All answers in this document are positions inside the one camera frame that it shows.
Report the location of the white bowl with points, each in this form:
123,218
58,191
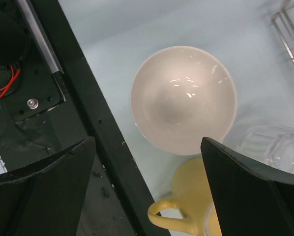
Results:
181,94

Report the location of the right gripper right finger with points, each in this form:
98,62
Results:
250,198

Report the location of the clear glass tumbler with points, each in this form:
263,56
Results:
271,145

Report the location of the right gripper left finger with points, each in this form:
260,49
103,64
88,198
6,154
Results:
46,198

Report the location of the metal wire dish rack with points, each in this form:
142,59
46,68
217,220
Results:
283,21

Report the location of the yellow mug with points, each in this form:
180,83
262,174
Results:
191,195

